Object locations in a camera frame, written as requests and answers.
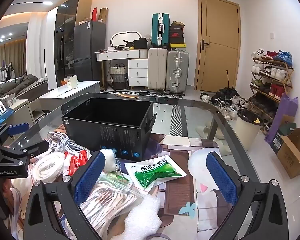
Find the grey refrigerator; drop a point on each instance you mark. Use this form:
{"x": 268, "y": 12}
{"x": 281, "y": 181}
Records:
{"x": 88, "y": 45}

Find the brown cardboard box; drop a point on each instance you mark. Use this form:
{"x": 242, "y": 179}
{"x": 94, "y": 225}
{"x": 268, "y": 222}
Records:
{"x": 290, "y": 155}

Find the beige foam slipper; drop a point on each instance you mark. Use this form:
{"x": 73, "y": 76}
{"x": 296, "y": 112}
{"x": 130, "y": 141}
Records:
{"x": 205, "y": 130}

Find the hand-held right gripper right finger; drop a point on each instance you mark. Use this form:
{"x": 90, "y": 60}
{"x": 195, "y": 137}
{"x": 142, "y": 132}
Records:
{"x": 222, "y": 175}

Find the tall red box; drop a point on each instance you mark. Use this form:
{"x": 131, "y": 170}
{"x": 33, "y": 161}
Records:
{"x": 94, "y": 15}

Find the purple bag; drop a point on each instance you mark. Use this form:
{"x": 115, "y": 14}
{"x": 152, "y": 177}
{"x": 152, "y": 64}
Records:
{"x": 282, "y": 115}

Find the white plush toy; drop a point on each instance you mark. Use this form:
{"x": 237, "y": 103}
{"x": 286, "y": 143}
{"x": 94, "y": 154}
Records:
{"x": 110, "y": 160}

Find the white coffee table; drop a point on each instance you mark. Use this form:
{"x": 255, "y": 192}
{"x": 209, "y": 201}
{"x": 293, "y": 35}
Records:
{"x": 72, "y": 90}

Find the dark printed box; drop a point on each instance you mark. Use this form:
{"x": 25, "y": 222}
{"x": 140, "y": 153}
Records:
{"x": 280, "y": 140}

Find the beige trash bin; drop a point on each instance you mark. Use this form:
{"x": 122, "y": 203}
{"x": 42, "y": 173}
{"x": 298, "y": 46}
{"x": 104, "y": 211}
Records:
{"x": 247, "y": 135}

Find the wicker laundry basket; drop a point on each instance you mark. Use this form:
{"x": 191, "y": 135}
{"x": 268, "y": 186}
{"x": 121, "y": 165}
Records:
{"x": 118, "y": 77}

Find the dark glass wardrobe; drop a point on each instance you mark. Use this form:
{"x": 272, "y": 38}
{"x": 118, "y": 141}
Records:
{"x": 65, "y": 30}

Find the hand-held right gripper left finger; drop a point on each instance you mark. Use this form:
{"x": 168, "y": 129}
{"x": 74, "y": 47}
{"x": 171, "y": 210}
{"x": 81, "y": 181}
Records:
{"x": 90, "y": 175}

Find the silver suitcase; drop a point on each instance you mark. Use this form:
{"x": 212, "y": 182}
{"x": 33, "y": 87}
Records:
{"x": 177, "y": 72}

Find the black handheld device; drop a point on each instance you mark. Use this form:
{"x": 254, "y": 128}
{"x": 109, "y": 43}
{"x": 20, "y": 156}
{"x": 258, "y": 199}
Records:
{"x": 143, "y": 92}

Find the black umbrella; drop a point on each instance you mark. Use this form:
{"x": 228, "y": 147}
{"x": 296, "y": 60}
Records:
{"x": 227, "y": 91}

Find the person's left hand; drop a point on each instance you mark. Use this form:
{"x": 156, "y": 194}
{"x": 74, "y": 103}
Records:
{"x": 8, "y": 187}

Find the wooden shoe rack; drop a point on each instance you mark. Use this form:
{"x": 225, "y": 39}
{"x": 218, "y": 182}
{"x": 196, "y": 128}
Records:
{"x": 272, "y": 93}

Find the printed table mat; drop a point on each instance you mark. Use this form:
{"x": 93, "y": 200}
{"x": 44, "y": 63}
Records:
{"x": 180, "y": 200}

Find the pile of worn shoes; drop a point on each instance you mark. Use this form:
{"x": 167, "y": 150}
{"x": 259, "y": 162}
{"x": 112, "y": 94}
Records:
{"x": 230, "y": 105}

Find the beige suitcase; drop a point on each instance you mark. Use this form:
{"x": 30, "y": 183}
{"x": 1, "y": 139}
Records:
{"x": 157, "y": 67}

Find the open tan carton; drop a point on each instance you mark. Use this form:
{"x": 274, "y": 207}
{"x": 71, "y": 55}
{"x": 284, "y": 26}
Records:
{"x": 103, "y": 15}

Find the white foam sheet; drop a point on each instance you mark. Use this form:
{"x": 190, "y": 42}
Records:
{"x": 142, "y": 220}

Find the teal suitcase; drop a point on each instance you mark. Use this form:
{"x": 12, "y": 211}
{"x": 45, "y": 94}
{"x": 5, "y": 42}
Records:
{"x": 158, "y": 30}

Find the black bag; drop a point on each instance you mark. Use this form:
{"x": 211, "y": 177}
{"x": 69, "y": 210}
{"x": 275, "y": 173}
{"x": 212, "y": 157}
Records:
{"x": 140, "y": 43}

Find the green white medicine packet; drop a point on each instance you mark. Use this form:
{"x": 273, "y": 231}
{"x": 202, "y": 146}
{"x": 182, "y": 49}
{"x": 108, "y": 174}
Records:
{"x": 155, "y": 175}

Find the dark padded coat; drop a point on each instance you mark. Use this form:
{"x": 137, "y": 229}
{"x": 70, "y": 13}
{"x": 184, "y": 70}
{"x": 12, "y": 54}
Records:
{"x": 15, "y": 85}

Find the hanging clothes rack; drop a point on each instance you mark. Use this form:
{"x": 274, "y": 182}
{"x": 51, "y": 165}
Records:
{"x": 5, "y": 73}

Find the white vanity desk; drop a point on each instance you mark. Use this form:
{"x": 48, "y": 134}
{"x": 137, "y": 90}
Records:
{"x": 137, "y": 67}

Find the red snack packet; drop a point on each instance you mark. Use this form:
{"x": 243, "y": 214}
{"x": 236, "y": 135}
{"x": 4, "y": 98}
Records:
{"x": 76, "y": 162}

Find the white cup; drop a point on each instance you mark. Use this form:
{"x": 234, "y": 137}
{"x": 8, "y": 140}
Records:
{"x": 73, "y": 82}

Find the wooden door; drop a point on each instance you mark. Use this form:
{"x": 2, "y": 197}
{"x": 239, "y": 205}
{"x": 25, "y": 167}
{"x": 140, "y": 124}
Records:
{"x": 220, "y": 30}

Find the oval mirror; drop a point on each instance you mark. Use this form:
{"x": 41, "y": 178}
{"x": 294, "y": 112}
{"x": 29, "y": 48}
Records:
{"x": 125, "y": 36}

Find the brown lid shoe box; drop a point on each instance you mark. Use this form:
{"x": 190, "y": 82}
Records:
{"x": 177, "y": 24}

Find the black cardboard box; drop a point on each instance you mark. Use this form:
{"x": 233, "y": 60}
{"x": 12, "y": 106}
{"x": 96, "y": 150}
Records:
{"x": 110, "y": 135}

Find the cream fuzzy slipper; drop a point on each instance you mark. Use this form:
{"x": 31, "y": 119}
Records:
{"x": 220, "y": 133}

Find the grey side cabinet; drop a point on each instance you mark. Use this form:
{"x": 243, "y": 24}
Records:
{"x": 20, "y": 112}

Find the small orange object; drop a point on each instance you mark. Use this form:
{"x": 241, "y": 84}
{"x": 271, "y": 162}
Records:
{"x": 65, "y": 83}

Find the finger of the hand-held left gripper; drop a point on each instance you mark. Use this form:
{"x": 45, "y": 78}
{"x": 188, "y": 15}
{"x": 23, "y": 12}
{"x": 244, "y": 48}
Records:
{"x": 37, "y": 146}
{"x": 17, "y": 128}

